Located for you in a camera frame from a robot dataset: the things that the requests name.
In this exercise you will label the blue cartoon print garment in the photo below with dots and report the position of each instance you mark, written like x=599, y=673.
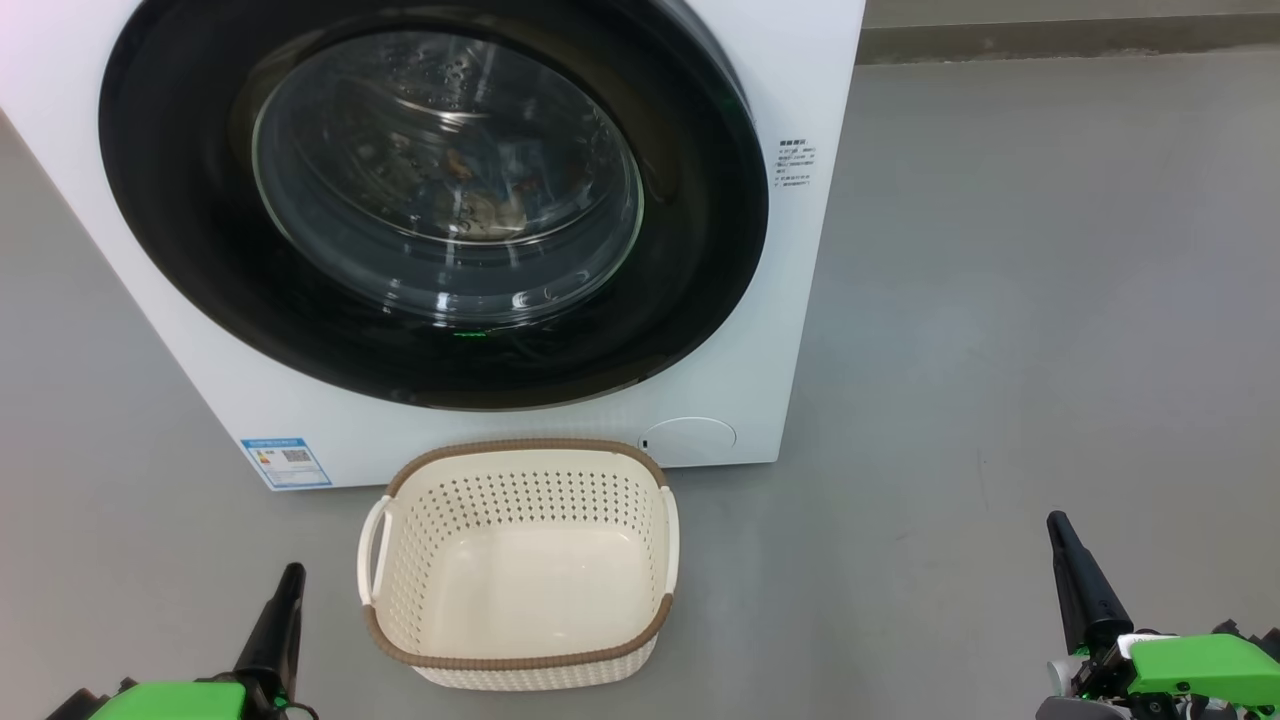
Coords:
x=456, y=166

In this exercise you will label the round white filter cover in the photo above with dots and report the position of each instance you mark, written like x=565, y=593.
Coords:
x=690, y=440

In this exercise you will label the white printed garment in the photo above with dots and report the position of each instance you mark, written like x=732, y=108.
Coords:
x=492, y=212

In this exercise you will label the white front-load washing machine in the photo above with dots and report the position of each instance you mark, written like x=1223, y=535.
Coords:
x=800, y=300

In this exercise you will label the stainless steel washing machine drum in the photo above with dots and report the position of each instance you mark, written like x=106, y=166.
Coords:
x=400, y=120

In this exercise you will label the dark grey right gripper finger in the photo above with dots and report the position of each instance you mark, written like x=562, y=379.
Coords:
x=1090, y=610

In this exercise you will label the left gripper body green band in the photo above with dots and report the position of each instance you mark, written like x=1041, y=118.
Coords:
x=170, y=702

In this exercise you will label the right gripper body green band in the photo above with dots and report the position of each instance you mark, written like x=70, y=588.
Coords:
x=1200, y=670

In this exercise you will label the small printed text label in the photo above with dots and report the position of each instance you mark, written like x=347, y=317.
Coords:
x=796, y=164

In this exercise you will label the cream perforated laundry basket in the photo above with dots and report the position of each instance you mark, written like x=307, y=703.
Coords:
x=520, y=580

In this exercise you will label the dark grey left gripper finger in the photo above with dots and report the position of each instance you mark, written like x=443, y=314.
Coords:
x=272, y=640

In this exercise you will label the black round glass washer door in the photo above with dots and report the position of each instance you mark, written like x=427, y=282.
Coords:
x=170, y=230

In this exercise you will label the blue energy label sticker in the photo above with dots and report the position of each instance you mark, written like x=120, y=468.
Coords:
x=286, y=463

